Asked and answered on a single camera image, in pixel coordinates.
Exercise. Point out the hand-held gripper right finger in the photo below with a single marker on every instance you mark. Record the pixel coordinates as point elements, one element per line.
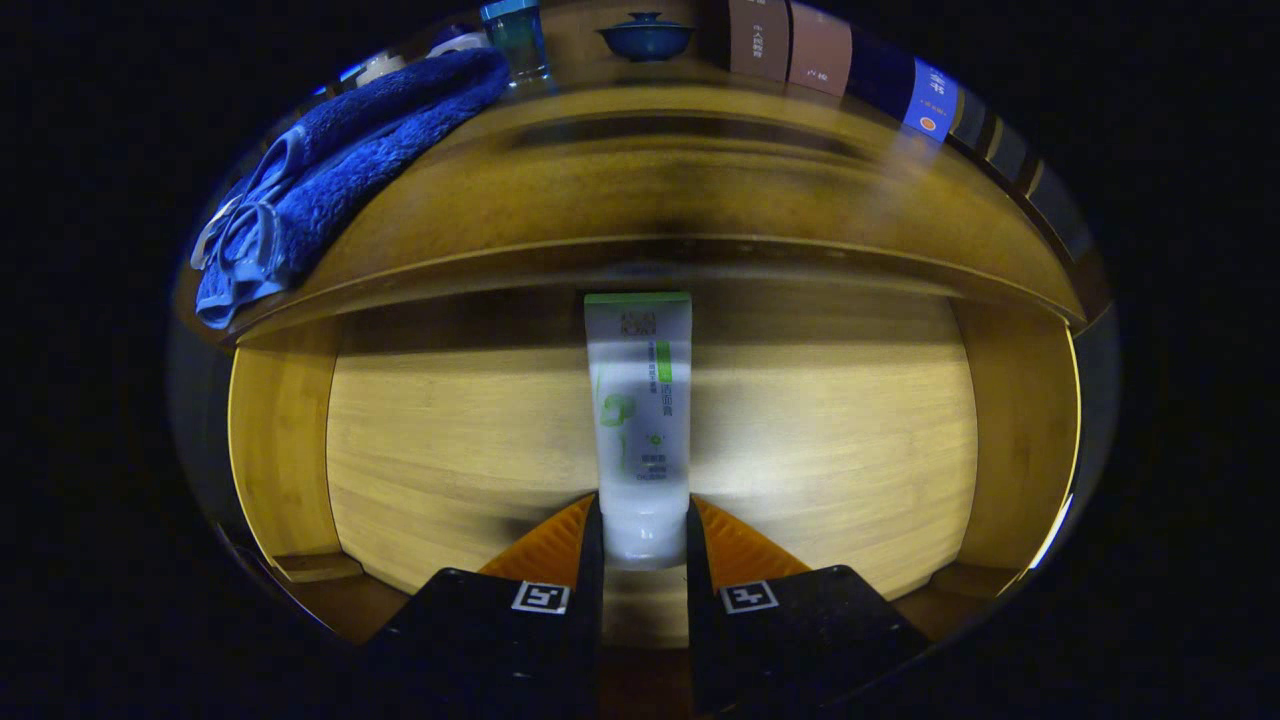
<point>790,650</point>

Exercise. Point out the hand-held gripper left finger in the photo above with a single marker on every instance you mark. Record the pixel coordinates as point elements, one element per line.
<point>500,650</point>

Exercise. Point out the white green cleanser tube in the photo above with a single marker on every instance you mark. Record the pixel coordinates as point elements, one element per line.
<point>640,420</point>

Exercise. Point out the wooden countertop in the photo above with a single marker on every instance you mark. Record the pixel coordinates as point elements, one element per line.
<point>700,180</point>

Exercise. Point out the blue folded towel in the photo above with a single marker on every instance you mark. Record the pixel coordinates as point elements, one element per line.
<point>350,160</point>

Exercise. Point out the blue book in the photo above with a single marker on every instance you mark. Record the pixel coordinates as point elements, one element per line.
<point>920,100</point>

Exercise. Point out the reddish brown book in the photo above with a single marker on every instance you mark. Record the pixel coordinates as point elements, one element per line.
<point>820,50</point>

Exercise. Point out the white bottle with blue cap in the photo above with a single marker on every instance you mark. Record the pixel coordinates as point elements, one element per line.
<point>462,44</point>

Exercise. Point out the teal transparent bottle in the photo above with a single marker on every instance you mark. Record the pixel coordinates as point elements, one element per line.
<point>517,40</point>

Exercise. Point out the dark brown book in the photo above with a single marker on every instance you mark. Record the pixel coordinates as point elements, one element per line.
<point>758,40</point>

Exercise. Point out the dark blue lidded teacup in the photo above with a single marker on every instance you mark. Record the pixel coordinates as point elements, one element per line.
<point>646,40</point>

